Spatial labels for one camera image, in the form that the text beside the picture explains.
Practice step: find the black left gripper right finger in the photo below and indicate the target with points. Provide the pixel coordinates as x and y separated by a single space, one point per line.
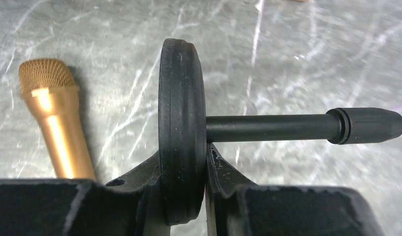
236 206

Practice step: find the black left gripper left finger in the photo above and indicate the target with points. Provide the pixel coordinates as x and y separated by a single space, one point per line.
129 205

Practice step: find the black microphone stand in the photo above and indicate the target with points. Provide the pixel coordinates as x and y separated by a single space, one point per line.
184 129

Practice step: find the gold microphone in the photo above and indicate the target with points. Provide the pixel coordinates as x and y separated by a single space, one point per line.
52 96

